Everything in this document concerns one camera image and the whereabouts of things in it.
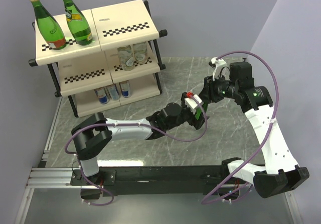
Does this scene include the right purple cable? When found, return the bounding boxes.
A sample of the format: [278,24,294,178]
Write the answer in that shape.
[201,50,279,205]

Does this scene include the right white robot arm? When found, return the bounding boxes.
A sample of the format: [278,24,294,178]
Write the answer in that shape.
[199,58,309,198]

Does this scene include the blue energy drink can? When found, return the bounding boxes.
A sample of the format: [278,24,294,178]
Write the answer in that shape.
[119,80,131,98]

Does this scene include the beige three-tier shelf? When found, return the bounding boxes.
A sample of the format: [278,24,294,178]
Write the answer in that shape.
[29,0,167,117]

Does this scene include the aluminium rail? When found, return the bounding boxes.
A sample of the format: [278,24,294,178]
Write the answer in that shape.
[26,165,76,187]

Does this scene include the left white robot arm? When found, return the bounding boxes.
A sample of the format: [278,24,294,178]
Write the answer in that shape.
[71,95,208,185]

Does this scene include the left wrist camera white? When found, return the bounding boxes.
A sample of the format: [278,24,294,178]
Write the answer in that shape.
[184,92,203,114]

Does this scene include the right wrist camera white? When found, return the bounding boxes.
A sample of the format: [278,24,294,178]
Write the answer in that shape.
[208,57,229,81]

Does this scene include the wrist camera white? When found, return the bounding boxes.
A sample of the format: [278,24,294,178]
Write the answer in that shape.
[208,57,229,81]
[184,92,203,114]

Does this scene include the green glass bottle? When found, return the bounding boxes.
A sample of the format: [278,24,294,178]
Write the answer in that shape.
[63,0,92,46]
[30,0,66,50]
[195,103,208,121]

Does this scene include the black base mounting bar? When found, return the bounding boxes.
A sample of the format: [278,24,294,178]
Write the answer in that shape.
[70,165,251,199]

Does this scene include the green glass bottle back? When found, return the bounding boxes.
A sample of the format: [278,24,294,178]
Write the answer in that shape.
[63,0,92,46]

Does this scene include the silver energy drink can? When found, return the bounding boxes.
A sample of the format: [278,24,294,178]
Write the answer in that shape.
[105,84,119,101]
[94,87,109,104]

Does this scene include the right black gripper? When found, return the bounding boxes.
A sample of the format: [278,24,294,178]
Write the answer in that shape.
[198,72,238,103]

